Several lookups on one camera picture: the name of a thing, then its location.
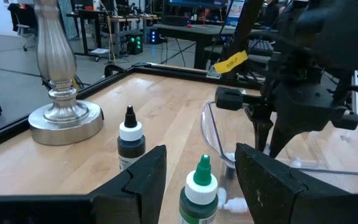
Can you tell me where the black desk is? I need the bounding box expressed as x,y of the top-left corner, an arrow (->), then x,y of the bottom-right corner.
152,22 -> 241,71

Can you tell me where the silver lamp with white shade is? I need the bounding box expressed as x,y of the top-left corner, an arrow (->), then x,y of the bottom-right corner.
27,0 -> 105,147

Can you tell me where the clear plastic container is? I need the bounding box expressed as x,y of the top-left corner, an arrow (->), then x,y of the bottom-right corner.
200,100 -> 358,224

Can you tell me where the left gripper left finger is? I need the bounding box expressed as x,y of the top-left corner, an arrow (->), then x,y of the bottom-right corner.
89,144 -> 168,224

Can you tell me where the black frame post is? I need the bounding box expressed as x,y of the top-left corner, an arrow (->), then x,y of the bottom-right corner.
224,0 -> 266,82

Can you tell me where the office chair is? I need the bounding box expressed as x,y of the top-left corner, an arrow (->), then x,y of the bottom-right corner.
7,2 -> 39,52

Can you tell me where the black table frame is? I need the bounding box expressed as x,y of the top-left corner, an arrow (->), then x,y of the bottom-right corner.
0,61 -> 262,156

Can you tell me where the computer tower with green lights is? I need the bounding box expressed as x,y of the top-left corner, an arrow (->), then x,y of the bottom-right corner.
126,33 -> 144,57

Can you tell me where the yellow label tag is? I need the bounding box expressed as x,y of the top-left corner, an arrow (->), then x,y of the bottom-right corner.
213,50 -> 249,75

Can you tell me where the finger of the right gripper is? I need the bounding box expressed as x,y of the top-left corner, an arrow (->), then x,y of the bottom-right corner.
246,108 -> 275,154
268,123 -> 305,159

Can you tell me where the large green food coloring bottle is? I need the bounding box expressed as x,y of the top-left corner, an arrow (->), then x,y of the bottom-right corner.
178,154 -> 220,224

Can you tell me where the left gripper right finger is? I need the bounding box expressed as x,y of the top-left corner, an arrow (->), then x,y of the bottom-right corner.
234,142 -> 351,224

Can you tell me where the large black food coloring bottle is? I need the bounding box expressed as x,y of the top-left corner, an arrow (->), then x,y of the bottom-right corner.
117,105 -> 147,173

